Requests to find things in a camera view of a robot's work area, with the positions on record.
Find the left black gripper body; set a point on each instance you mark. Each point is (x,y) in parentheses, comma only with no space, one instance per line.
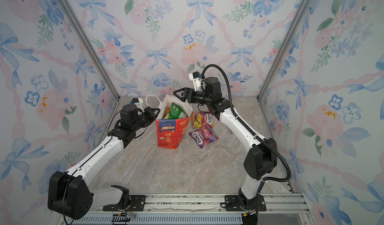
(144,119)

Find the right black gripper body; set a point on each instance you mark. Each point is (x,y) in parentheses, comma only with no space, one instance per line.
(199,98)

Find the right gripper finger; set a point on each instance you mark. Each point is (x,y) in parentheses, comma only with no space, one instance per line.
(182,90)
(183,97)

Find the green snack bag small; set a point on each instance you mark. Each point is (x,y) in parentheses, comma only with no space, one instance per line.
(175,112)

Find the red pink paper bag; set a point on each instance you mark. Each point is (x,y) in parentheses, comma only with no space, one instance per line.
(171,131)

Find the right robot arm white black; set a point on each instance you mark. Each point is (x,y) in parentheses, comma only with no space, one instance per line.
(260,160)

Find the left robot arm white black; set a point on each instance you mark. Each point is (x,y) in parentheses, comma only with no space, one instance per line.
(69,193)

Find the pink yellow Fox's candy bag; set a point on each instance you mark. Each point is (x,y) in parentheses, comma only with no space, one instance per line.
(201,119)

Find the purple Fox's candy bag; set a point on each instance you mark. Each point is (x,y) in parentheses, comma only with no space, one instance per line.
(204,136)

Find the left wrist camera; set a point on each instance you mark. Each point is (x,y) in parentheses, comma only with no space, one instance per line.
(138,102)

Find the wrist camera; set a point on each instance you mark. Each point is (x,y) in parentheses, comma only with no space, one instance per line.
(197,80)
(138,102)

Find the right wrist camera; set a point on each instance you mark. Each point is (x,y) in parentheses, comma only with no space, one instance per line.
(197,80)

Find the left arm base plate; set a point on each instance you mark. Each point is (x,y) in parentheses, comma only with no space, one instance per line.
(131,203)

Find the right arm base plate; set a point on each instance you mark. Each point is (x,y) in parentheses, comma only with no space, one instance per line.
(237,203)

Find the aluminium mounting rail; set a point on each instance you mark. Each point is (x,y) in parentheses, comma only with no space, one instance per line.
(199,209)

